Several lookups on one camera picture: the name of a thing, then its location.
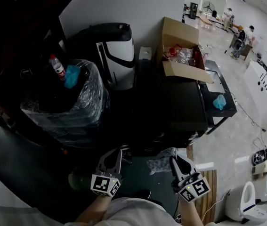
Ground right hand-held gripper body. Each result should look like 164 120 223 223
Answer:
170 171 211 203

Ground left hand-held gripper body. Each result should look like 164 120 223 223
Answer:
90 167 123 198

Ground white blue checked clothes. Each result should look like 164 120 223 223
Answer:
146 147 180 176

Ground green laundry basket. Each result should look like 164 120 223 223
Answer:
67 166 96 193

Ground dark grey washing machine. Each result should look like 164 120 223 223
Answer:
133 79 210 155

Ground person's right forearm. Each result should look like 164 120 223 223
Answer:
179 200 206 226

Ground person's left forearm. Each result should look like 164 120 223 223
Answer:
75 195 112 223

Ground wooden slat platform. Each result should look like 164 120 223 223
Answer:
195 169 218 223

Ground brown wooden board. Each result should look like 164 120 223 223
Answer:
186 145 195 162

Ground person's black shoe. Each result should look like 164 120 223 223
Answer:
126 189 152 200

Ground white smart toilet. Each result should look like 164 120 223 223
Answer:
222 181 267 223

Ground person's white shirt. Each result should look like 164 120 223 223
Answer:
65 196 218 226

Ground plastic-wrapped black appliance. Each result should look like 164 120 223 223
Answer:
20 59 110 148

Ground black sink table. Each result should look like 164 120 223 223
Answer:
199 60 238 135

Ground small white bin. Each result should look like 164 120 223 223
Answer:
252 161 267 176

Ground black round device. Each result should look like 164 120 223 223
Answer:
252 146 267 166

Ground steel sink basin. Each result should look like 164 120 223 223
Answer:
205 69 226 93

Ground red label water bottle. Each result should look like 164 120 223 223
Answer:
49 54 66 81

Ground white bathtub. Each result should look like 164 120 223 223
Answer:
243 60 267 114

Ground black white appliance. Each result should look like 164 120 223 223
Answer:
73 22 136 90

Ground clear plastic packaging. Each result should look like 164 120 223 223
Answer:
170 47 193 65

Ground small white box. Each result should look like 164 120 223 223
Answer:
138 46 153 62

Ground red plastic item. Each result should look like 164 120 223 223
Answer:
163 45 181 57

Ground brown wooden desk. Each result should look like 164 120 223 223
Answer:
240 43 253 61

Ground large open cardboard box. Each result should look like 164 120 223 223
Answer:
155 16 215 84

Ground black cabinet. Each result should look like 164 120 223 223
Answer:
189 2 199 20

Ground black standing fan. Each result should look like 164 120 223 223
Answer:
202 1 216 18

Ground white cable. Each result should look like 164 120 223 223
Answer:
200 189 230 223

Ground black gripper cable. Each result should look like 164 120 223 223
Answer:
173 194 181 222

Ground black floor cable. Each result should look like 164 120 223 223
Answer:
229 92 266 132

